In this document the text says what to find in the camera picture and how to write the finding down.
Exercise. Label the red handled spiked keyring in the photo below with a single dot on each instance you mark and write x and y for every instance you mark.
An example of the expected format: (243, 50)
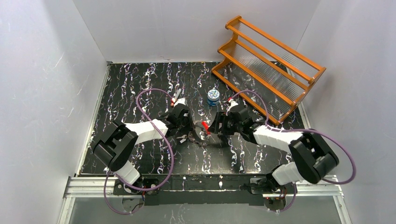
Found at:
(199, 134)

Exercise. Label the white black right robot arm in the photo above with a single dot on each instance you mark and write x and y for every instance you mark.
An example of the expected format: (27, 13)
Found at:
(312, 157)

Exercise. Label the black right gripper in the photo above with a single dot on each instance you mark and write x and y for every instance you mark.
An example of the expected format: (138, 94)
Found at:
(218, 125)

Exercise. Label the aluminium frame rail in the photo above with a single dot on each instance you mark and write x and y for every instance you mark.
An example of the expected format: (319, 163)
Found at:
(92, 187)

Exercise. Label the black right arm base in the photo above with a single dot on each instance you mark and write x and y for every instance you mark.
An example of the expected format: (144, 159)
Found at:
(266, 186)

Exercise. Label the orange wooden shelf rack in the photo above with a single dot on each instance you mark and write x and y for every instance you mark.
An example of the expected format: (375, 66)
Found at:
(257, 61)

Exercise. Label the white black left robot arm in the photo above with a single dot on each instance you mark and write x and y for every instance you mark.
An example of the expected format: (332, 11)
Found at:
(114, 146)

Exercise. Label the white orange marker pen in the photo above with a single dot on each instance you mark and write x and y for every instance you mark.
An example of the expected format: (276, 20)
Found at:
(175, 97)

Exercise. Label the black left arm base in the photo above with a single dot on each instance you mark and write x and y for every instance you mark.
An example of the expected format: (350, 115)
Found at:
(121, 189)

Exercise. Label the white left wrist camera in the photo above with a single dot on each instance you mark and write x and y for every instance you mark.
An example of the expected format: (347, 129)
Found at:
(179, 101)

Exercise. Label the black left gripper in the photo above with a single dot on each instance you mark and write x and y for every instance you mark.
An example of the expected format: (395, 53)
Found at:
(188, 124)

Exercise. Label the small blue white jar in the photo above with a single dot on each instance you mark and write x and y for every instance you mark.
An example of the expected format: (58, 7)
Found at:
(213, 96)

